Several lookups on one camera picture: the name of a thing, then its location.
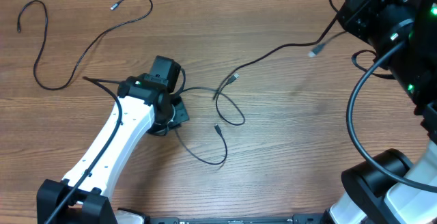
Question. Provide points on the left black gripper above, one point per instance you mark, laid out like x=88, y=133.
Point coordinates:
x=181, y=114

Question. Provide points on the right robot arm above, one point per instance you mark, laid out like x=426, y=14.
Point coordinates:
x=390, y=188

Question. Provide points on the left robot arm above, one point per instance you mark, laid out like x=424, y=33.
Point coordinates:
x=148, y=103

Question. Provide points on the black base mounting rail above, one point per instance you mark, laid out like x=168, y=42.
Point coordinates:
x=294, y=219

